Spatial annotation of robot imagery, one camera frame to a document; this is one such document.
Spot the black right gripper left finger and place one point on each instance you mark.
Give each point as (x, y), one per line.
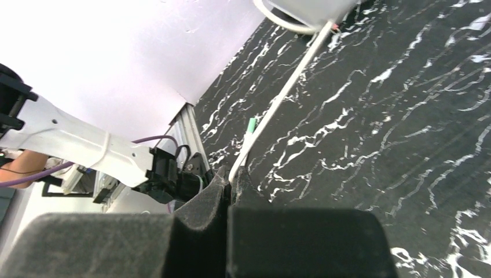
(187, 243)

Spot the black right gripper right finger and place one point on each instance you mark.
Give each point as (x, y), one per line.
(268, 241)

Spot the white headphones with white cable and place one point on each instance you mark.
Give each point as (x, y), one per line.
(317, 18)

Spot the person's forearm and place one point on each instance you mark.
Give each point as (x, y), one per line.
(27, 163)

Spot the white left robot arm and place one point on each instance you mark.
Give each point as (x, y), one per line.
(40, 142)

